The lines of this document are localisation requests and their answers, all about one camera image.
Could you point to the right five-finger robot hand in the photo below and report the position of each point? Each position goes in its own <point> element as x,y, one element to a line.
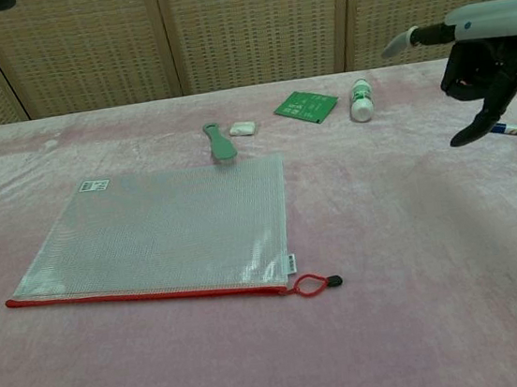
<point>492,61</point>

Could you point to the silver mesh zipper pouch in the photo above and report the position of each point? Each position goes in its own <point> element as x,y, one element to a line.
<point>159,234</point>

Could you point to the white bottle green label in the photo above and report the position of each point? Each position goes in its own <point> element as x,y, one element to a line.
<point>361,103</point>

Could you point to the green foil packet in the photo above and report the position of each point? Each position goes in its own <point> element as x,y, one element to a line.
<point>306,105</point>

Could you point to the pink table cloth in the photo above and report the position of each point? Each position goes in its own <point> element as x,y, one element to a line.
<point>392,281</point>

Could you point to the bamboo folding screen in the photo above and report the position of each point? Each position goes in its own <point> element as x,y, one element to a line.
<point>242,25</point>

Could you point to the white eraser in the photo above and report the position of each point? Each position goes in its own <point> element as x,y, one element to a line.
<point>243,128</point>

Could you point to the green plastic shoehorn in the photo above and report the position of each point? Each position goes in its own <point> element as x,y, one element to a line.
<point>222,146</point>

